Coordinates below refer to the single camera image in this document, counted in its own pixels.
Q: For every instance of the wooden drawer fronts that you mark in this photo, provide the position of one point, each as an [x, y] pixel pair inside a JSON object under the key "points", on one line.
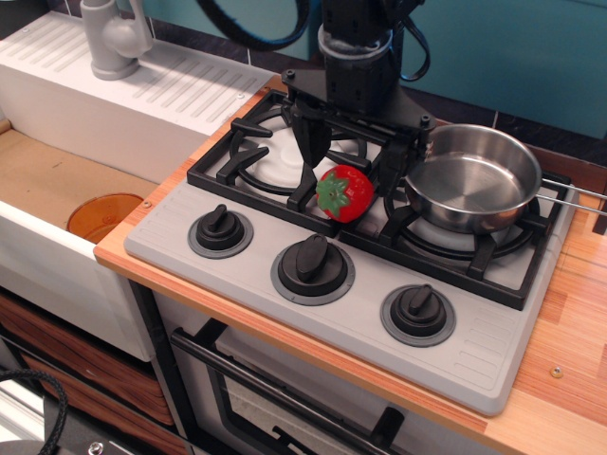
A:
{"points": [[115, 389]]}

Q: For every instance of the grey toy stove top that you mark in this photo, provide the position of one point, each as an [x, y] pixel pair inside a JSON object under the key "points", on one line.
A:
{"points": [[475, 367]]}

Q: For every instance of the white toy sink unit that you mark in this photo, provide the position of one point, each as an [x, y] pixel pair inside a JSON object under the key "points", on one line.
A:
{"points": [[68, 137]]}

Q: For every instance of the black left burner grate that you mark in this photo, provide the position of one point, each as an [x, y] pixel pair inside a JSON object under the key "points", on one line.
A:
{"points": [[256, 169]]}

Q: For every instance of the grey toy faucet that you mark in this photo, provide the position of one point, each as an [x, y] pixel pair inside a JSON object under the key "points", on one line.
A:
{"points": [[115, 43]]}

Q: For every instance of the black burner grate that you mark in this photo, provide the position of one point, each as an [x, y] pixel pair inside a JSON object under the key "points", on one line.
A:
{"points": [[512, 266], [256, 169]]}

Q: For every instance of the oven door with black handle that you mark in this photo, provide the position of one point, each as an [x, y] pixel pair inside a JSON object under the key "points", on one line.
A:
{"points": [[276, 403]]}

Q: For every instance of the black stove knob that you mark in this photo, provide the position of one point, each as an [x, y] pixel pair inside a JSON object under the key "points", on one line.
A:
{"points": [[418, 316], [313, 272], [220, 233]]}

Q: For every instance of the black right burner grate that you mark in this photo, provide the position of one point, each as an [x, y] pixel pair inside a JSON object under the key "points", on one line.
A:
{"points": [[512, 266]]}

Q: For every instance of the black right stove knob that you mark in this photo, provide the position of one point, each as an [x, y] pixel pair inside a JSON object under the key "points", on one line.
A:
{"points": [[418, 316]]}

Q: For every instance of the red plastic toy strawberry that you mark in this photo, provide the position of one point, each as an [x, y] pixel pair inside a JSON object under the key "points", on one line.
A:
{"points": [[344, 193]]}

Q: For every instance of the black left stove knob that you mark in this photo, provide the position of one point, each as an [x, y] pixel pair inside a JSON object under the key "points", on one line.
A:
{"points": [[220, 233]]}

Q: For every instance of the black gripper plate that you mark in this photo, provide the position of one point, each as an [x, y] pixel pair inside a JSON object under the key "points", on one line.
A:
{"points": [[365, 99]]}

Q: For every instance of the stainless steel saucepan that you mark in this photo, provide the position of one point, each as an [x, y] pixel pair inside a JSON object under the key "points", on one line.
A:
{"points": [[477, 180]]}

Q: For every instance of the black middle stove knob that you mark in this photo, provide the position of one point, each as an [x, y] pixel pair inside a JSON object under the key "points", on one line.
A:
{"points": [[313, 272]]}

